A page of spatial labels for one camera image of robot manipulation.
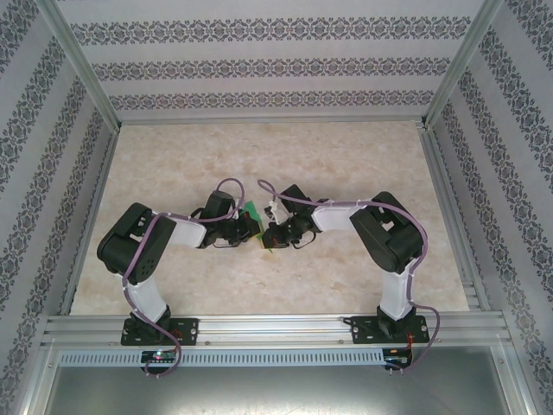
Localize green paper sheet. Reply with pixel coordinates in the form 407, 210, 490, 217
239, 200, 274, 255

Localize grey metal sheet panel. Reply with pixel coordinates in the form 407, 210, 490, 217
42, 365, 526, 415

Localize aluminium mounting rail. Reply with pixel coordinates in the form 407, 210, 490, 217
41, 311, 509, 348

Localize aluminium frame crossbar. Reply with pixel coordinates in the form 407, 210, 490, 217
116, 117, 429, 127

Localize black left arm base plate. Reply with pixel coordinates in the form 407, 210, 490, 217
120, 317, 200, 348

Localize slotted grey cable duct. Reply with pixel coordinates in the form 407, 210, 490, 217
58, 348, 385, 367

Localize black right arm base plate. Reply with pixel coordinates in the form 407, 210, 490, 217
352, 314, 431, 346

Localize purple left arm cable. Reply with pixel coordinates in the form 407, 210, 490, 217
121, 177, 247, 381

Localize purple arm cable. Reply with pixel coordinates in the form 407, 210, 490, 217
121, 177, 247, 381
257, 178, 442, 375

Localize aluminium table side rail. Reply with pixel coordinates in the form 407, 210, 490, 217
59, 124, 122, 316
417, 123, 493, 312

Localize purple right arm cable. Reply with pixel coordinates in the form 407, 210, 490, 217
257, 178, 442, 375

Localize aluminium frame post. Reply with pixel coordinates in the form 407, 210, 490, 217
38, 0, 122, 131
421, 0, 505, 129

